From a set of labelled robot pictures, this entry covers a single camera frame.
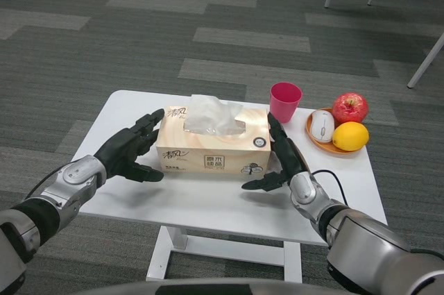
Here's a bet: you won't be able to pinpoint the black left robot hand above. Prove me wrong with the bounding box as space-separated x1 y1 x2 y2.
94 108 166 184

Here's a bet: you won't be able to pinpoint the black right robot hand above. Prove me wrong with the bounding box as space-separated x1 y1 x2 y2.
241 111 311 194

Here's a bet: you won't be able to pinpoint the beige tissue box red sides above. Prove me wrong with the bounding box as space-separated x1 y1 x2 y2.
155 94 272 175

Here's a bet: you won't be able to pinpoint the orange round plate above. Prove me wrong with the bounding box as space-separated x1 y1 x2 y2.
305 107 369 154

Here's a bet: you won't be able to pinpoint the white computer mouse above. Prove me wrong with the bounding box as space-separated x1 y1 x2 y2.
310 109 336 144

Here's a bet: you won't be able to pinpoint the pink plastic cup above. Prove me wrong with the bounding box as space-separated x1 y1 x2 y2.
269 81 304 124

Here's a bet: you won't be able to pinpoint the yellow lemon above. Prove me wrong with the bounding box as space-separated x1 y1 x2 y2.
332 121 370 152

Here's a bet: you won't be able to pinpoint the red apple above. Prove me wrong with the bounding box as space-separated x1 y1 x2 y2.
332 92 370 124

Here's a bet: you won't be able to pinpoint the white table leg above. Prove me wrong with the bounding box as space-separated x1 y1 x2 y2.
407 33 444 90

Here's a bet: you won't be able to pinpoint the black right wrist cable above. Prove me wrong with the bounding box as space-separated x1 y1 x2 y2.
310 169 351 205

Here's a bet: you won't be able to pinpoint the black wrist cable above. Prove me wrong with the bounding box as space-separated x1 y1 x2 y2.
310 169 351 205
24 166 65 201

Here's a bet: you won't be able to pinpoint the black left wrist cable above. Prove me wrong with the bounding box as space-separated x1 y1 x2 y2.
24 166 65 201

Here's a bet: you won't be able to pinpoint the white table base frame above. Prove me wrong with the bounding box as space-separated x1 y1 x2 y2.
145 224 302 284

